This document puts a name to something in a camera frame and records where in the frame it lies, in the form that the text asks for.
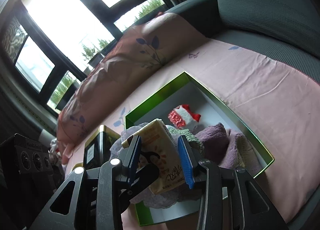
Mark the cream tissue pack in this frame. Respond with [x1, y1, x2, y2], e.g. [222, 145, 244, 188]
[133, 119, 185, 195]

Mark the black gold tin box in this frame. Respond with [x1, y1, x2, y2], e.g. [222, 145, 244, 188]
[73, 125, 120, 170]

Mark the purple fleece cloth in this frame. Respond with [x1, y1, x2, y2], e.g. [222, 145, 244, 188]
[195, 123, 262, 176]

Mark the white red small plush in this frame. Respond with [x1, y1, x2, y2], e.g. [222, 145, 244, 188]
[49, 138, 62, 166]

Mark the green knitted cloth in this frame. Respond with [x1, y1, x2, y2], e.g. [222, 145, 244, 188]
[166, 125, 204, 156]

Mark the black device with round knobs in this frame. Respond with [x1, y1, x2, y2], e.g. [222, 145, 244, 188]
[1, 133, 53, 184]

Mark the green cardboard box white inside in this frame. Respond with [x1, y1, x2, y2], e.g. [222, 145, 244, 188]
[125, 72, 274, 227]

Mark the pink bed sheet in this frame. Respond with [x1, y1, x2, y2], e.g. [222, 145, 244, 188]
[67, 38, 319, 221]

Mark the pink floral pillow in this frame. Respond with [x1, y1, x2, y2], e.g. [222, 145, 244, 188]
[57, 13, 208, 165]

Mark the black framed window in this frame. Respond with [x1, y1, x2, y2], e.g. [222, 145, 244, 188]
[1, 0, 172, 115]

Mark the dark grey sofa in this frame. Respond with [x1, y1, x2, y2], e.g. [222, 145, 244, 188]
[170, 0, 319, 81]

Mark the dark grey sofa back cushion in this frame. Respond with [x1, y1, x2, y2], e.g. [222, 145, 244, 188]
[217, 0, 319, 57]

